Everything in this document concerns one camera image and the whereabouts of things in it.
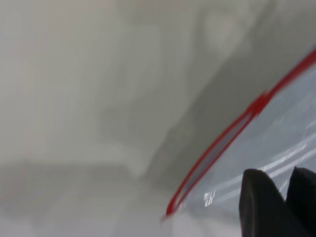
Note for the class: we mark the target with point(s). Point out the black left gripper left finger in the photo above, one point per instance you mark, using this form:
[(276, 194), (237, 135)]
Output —
[(261, 205)]

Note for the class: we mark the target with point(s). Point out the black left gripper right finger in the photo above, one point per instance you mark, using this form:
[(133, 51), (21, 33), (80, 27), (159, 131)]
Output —
[(303, 192)]

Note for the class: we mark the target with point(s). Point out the clear plastic zip bag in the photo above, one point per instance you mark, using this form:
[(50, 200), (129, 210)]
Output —
[(259, 168)]

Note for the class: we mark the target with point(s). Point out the red zipper slider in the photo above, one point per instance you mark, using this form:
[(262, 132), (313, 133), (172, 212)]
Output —
[(259, 102)]

